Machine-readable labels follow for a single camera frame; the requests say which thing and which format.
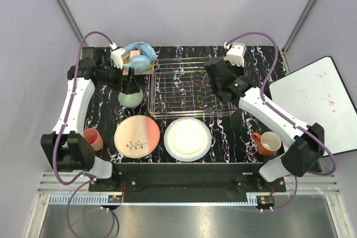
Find wooden board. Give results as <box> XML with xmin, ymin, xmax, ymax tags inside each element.
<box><xmin>123</xmin><ymin>62</ymin><xmax>155</xmax><ymax>76</ymax></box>

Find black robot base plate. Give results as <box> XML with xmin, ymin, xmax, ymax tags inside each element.
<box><xmin>89</xmin><ymin>163</ymin><xmax>286</xmax><ymax>204</ymax></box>

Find small pink box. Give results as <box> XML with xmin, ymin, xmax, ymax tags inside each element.
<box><xmin>130</xmin><ymin>50</ymin><xmax>141</xmax><ymax>58</ymax></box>

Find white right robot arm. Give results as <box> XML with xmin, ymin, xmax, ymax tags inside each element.
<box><xmin>205</xmin><ymin>58</ymin><xmax>325</xmax><ymax>192</ymax></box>

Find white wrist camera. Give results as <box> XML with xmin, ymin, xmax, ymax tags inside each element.
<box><xmin>110</xmin><ymin>48</ymin><xmax>129</xmax><ymax>69</ymax></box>
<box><xmin>224</xmin><ymin>42</ymin><xmax>247</xmax><ymax>67</ymax></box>

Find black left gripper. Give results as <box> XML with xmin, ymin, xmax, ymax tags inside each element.
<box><xmin>98</xmin><ymin>60</ymin><xmax>139</xmax><ymax>94</ymax></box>

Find white paper plate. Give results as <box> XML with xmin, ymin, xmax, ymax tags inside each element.
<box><xmin>163</xmin><ymin>118</ymin><xmax>212</xmax><ymax>162</ymax></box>

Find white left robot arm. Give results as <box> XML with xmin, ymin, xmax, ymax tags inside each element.
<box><xmin>40</xmin><ymin>45</ymin><xmax>129</xmax><ymax>191</ymax></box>

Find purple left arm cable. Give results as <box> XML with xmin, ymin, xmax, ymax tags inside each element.
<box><xmin>52</xmin><ymin>31</ymin><xmax>119</xmax><ymax>237</ymax></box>

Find pink plastic cup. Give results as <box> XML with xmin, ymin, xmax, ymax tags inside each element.
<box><xmin>84</xmin><ymin>128</ymin><xmax>104</xmax><ymax>152</ymax></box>

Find blue headphones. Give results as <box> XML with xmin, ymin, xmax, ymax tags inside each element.
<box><xmin>123</xmin><ymin>41</ymin><xmax>158</xmax><ymax>74</ymax></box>

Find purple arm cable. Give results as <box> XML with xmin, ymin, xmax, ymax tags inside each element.
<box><xmin>223</xmin><ymin>31</ymin><xmax>338</xmax><ymax>212</ymax></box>
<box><xmin>52</xmin><ymin>31</ymin><xmax>119</xmax><ymax>237</ymax></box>

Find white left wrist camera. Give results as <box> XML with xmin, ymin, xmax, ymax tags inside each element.
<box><xmin>110</xmin><ymin>48</ymin><xmax>129</xmax><ymax>69</ymax></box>

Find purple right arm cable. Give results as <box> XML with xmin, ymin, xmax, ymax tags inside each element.
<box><xmin>223</xmin><ymin>31</ymin><xmax>338</xmax><ymax>212</ymax></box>

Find green ceramic bowl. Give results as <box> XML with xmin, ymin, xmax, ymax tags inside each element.
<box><xmin>118</xmin><ymin>88</ymin><xmax>144</xmax><ymax>108</ymax></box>

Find wire dish rack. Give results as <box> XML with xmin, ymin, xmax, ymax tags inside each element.
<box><xmin>148</xmin><ymin>57</ymin><xmax>235</xmax><ymax>119</ymax></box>

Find orange ceramic mug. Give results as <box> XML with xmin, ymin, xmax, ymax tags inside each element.
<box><xmin>251</xmin><ymin>132</ymin><xmax>282</xmax><ymax>156</ymax></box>

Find white whiteboard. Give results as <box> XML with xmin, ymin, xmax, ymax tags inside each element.
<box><xmin>269</xmin><ymin>56</ymin><xmax>356</xmax><ymax>154</ymax></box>

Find pink and cream plate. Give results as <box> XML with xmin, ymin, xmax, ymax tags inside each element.
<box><xmin>114</xmin><ymin>115</ymin><xmax>160</xmax><ymax>159</ymax></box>

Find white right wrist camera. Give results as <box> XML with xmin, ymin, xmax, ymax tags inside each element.
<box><xmin>224</xmin><ymin>42</ymin><xmax>247</xmax><ymax>67</ymax></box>

